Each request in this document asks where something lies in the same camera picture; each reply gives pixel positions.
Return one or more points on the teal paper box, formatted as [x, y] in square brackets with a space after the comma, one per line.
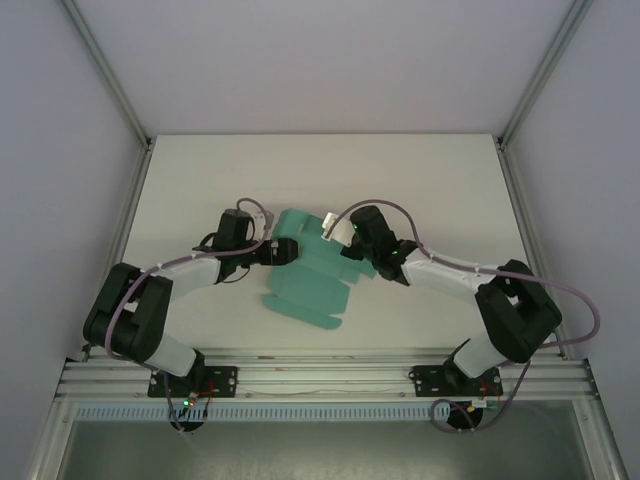
[310, 290]

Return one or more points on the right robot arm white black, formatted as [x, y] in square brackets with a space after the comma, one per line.
[515, 320]

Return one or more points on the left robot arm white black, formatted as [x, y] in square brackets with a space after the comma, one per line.
[150, 310]

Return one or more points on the small board with green LED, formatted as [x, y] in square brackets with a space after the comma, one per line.
[189, 401]

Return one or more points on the grey metal sheet panel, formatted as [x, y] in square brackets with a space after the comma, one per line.
[325, 450]

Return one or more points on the small connector with yellow plug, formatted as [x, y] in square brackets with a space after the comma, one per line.
[482, 403]

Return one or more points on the aluminium side rail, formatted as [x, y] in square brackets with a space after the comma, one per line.
[132, 200]
[520, 200]

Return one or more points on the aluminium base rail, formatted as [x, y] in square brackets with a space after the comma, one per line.
[325, 372]

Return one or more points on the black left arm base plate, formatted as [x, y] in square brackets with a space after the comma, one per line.
[225, 377]

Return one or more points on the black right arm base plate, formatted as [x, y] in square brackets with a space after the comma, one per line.
[425, 380]

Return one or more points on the aluminium frame post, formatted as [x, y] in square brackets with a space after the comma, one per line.
[107, 65]
[545, 65]

